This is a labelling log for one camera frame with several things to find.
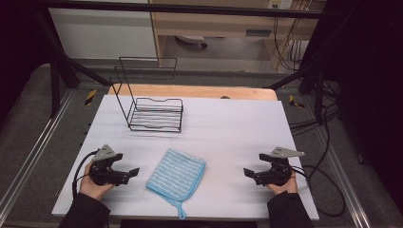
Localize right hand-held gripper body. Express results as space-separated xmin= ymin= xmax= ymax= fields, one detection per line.
xmin=253 ymin=146 xmax=306 ymax=187

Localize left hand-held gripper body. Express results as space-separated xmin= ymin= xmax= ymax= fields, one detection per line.
xmin=88 ymin=144 xmax=131 ymax=187

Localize blue striped towel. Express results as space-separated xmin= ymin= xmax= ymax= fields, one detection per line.
xmin=145 ymin=148 xmax=207 ymax=220

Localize black wire rack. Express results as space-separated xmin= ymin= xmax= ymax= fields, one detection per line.
xmin=108 ymin=56 xmax=184 ymax=133

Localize person's right hand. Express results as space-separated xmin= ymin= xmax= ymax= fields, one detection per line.
xmin=265 ymin=172 xmax=298 ymax=195

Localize person's left hand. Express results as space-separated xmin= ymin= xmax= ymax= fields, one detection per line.
xmin=79 ymin=172 xmax=115 ymax=201

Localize white table mat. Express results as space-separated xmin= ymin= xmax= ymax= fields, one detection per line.
xmin=51 ymin=94 xmax=320 ymax=221

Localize yellow black tape strip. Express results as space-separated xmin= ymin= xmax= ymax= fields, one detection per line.
xmin=84 ymin=89 xmax=98 ymax=106
xmin=288 ymin=94 xmax=305 ymax=109

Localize wooden table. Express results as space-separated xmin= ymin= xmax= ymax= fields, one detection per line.
xmin=107 ymin=83 xmax=279 ymax=102

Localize white cabinet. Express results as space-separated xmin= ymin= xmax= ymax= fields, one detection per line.
xmin=48 ymin=8 xmax=158 ymax=60

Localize office chair base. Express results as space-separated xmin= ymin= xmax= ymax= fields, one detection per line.
xmin=175 ymin=35 xmax=209 ymax=49

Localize wooden desk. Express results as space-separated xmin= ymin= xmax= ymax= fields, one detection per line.
xmin=148 ymin=0 xmax=327 ymax=69

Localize white power strip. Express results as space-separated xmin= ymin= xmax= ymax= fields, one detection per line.
xmin=267 ymin=0 xmax=294 ymax=10

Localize left hand-held gripper cable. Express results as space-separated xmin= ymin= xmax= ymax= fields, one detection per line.
xmin=71 ymin=150 xmax=99 ymax=199

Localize hand-held gripper cable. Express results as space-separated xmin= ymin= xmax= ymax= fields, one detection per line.
xmin=71 ymin=150 xmax=99 ymax=199
xmin=291 ymin=164 xmax=347 ymax=219

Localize right hand-held gripper cable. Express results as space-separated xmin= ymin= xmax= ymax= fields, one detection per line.
xmin=291 ymin=164 xmax=347 ymax=219

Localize black floor cables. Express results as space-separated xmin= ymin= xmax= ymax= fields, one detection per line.
xmin=289 ymin=79 xmax=341 ymax=136

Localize aluminium rail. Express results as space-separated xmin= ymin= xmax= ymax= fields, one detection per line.
xmin=0 ymin=89 xmax=77 ymax=217
xmin=315 ymin=126 xmax=372 ymax=228

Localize hanging cable bundle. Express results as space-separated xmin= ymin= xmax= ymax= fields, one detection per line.
xmin=273 ymin=17 xmax=307 ymax=71

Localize black metal frame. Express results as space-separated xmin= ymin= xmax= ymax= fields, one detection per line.
xmin=31 ymin=0 xmax=327 ymax=118

